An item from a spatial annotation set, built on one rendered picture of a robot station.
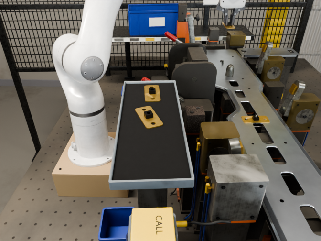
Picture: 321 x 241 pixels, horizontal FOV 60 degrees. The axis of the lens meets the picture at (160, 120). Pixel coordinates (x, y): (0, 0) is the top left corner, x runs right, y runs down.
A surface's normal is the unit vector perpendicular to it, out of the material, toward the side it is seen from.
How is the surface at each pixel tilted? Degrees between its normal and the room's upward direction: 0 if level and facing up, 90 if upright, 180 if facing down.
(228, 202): 90
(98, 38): 65
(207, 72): 90
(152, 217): 0
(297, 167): 0
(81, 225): 0
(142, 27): 90
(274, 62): 90
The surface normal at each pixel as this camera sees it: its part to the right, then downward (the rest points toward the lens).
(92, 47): 0.56, -0.04
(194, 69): 0.04, 0.56
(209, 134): 0.00, -0.83
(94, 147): 0.37, 0.49
